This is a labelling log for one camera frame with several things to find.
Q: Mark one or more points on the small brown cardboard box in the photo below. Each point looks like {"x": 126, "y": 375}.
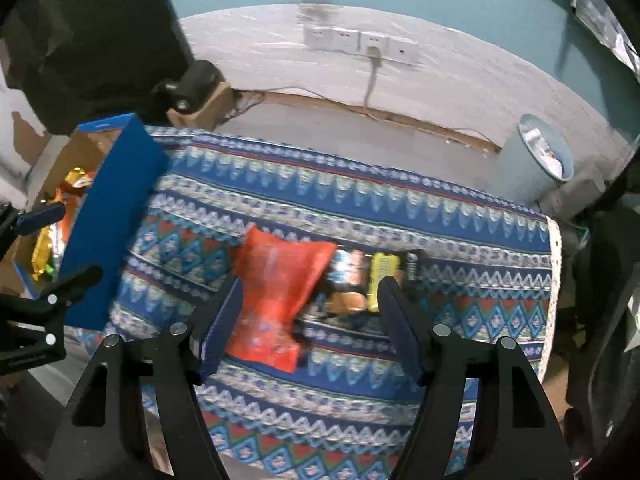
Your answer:
{"x": 210, "y": 110}

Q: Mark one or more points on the red snack bag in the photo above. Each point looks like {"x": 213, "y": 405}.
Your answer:
{"x": 275, "y": 300}

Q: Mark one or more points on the gold foil snack packet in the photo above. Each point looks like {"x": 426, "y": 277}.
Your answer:
{"x": 75, "y": 176}

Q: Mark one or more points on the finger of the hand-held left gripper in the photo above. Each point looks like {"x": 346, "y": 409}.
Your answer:
{"x": 50, "y": 320}
{"x": 42, "y": 217}

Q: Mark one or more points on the small black snack packet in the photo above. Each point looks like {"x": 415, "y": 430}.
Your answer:
{"x": 412, "y": 267}

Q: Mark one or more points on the silver foil bag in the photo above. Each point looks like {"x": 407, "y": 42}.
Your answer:
{"x": 605, "y": 20}

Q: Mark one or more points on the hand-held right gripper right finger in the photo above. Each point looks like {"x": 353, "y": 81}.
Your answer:
{"x": 400, "y": 330}

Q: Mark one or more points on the dark cloth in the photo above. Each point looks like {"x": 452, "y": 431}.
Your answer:
{"x": 100, "y": 35}

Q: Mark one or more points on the cartoon print snack packet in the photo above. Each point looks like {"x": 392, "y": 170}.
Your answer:
{"x": 345, "y": 275}

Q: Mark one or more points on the dark furniture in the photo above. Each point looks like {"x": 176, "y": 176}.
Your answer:
{"x": 610, "y": 310}

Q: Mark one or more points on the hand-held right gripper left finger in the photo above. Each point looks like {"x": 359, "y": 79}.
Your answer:
{"x": 222, "y": 330}

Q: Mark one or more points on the orange white chip bag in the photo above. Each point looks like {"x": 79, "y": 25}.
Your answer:
{"x": 67, "y": 200}

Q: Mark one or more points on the light blue trash bin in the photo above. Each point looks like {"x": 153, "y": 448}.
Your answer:
{"x": 520, "y": 170}

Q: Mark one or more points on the patterned blue tablecloth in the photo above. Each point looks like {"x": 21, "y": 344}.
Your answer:
{"x": 350, "y": 200}

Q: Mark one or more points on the blue cardboard box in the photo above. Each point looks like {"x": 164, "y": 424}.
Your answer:
{"x": 110, "y": 210}

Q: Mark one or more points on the slim yellow snack packet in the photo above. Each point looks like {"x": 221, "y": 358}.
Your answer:
{"x": 381, "y": 275}

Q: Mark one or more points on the black round device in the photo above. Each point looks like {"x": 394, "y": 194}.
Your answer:
{"x": 200, "y": 77}

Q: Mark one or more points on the white wall socket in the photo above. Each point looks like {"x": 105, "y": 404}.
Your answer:
{"x": 404, "y": 51}
{"x": 374, "y": 40}
{"x": 317, "y": 38}
{"x": 345, "y": 41}

